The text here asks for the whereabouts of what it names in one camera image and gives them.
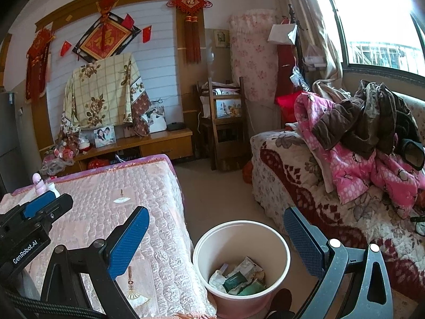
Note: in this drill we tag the wedding photo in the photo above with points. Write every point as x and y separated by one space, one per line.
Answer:
156 119

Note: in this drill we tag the black cloth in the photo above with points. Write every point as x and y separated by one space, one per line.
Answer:
411 153

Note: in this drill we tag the red floral sofa blanket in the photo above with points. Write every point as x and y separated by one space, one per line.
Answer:
298 172

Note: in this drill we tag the floral cloth cover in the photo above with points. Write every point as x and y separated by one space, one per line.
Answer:
103 89

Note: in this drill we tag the photo on chair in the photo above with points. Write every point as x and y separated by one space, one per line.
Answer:
228 108

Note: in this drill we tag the small red flag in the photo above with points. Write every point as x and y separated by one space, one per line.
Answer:
65 48
147 34
128 21

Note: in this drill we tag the white paper bag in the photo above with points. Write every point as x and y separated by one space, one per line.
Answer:
280 34

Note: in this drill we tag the framed red diamond decoration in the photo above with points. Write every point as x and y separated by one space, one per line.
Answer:
103 40

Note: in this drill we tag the red garment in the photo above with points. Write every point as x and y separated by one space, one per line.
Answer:
287 69

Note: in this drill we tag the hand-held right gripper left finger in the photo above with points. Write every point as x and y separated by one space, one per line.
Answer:
129 242

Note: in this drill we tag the grey refrigerator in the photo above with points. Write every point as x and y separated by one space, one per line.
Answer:
8 139

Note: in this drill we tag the small wall picture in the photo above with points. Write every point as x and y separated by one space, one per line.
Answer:
221 38

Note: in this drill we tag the wooden cabinet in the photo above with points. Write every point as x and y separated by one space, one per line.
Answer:
159 139

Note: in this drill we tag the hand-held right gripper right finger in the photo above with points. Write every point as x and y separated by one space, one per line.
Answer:
302 239

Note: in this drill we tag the wooden chair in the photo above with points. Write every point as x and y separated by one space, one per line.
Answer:
229 129

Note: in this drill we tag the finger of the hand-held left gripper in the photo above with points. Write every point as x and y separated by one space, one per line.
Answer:
38 204
61 204

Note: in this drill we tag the brown jacket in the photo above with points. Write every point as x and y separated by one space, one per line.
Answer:
362 119

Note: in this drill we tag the white plastic bin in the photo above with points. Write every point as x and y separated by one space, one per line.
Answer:
242 236

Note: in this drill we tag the air conditioner with floral cover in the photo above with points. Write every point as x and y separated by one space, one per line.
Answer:
252 56

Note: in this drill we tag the pink insulated bottle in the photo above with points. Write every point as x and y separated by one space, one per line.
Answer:
38 184

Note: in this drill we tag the framed couple photo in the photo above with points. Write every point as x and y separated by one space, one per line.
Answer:
105 137

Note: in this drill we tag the pile of red knick-knacks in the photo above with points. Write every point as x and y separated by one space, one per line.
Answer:
64 153

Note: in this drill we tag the red knot hanging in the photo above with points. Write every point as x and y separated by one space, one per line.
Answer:
190 3

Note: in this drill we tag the red tasselled wall hanging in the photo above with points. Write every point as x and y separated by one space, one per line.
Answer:
38 63

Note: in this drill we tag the pink quilted bed cover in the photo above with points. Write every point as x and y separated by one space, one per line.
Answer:
99 189

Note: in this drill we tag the beige curtain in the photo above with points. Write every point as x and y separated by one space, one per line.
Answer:
312 13

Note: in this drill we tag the pink spotted garment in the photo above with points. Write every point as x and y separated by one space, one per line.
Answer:
352 172

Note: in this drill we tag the white supplement bottle pink label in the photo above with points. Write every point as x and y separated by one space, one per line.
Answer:
52 187

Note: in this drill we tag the window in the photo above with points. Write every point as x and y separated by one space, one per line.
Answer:
375 13

